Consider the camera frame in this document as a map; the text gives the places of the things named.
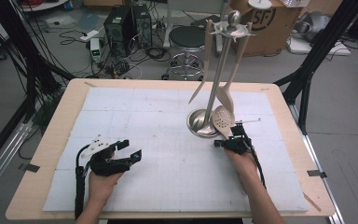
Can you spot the person's right hand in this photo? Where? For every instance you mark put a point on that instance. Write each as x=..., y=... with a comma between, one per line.
x=244, y=168

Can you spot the beige solid spoon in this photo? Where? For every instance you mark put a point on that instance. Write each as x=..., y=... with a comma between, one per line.
x=206, y=53

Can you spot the slim black computer tower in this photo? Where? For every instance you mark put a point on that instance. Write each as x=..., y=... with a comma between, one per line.
x=143, y=25

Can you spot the white power strip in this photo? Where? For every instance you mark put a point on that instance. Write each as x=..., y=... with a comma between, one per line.
x=89, y=35

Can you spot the black round stool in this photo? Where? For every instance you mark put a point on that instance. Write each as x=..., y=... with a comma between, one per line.
x=185, y=37

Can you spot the black metal frame stand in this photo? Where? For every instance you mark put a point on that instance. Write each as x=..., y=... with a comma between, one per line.
x=317, y=53
x=28, y=56

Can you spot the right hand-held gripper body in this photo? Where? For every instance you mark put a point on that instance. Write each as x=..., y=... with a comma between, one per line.
x=240, y=144

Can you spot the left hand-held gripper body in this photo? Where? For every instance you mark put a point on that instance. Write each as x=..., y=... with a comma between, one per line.
x=105, y=165

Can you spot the black tape strip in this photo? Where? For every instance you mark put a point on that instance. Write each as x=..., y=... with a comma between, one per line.
x=317, y=174
x=31, y=168

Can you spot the grey bundle on floor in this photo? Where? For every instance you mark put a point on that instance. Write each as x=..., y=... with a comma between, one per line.
x=312, y=26

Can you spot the beige perforated skimmer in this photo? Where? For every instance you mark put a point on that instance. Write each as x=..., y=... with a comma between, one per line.
x=223, y=119

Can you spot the white foam mat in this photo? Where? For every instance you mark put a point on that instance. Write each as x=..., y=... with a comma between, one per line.
x=143, y=109

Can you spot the large black computer tower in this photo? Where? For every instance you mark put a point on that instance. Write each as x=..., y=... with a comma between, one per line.
x=118, y=31

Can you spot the white unit with green display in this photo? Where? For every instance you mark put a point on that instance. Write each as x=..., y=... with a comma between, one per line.
x=95, y=49

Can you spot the person's left hand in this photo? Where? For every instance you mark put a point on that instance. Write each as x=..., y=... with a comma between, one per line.
x=101, y=188

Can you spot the brown tape strip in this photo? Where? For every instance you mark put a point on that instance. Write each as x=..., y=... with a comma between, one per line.
x=311, y=202

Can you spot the brown cardboard box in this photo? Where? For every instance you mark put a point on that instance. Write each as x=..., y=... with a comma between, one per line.
x=273, y=40

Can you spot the beige slotted spatula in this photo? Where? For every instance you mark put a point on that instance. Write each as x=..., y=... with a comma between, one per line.
x=227, y=98

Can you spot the metal utensil stand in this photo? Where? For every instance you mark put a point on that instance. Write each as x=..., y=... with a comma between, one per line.
x=217, y=71

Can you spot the white round disc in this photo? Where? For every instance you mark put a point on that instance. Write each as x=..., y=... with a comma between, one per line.
x=259, y=3

